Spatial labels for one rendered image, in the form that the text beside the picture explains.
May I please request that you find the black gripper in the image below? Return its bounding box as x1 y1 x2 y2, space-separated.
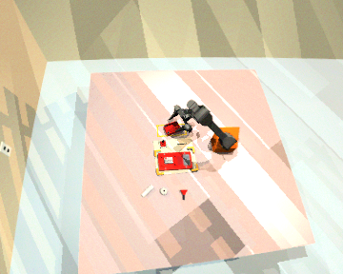
169 105 192 132

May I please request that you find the red hollow shell with corner bosses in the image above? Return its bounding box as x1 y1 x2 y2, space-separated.
163 121 180 136

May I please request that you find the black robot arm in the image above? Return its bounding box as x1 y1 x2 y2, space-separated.
177 100 237 151

